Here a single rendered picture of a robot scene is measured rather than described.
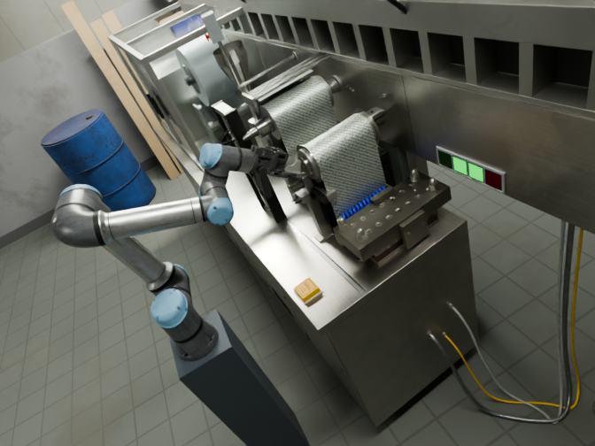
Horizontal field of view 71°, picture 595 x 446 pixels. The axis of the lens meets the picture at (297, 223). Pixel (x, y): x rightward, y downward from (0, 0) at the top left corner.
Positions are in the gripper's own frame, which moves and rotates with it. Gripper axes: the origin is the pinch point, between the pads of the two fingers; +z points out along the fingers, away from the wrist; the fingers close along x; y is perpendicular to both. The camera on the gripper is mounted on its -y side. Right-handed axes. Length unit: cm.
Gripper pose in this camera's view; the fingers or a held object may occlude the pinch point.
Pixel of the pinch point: (299, 174)
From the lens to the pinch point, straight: 143.8
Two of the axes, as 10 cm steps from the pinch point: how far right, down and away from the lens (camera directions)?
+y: 2.7, -9.0, -3.4
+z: 8.3, 0.4, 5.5
